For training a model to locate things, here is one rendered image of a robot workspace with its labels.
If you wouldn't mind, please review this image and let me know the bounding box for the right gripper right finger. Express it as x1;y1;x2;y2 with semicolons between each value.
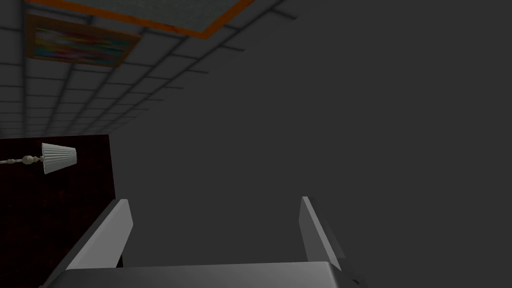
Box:
298;195;347;273

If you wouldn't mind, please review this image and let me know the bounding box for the white pleated shade lamp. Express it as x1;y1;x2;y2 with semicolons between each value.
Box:
0;142;78;176

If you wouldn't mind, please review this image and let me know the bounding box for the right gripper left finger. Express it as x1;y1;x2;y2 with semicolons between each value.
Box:
59;198;134;272

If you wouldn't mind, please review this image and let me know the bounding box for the orange framed window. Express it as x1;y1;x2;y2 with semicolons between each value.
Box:
24;0;257;40

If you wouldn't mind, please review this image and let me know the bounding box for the dark maroon cabinet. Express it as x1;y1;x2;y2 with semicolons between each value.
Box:
0;134;124;288

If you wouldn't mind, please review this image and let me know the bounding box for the colourful wood framed picture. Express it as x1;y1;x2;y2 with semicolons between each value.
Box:
24;12;143;69

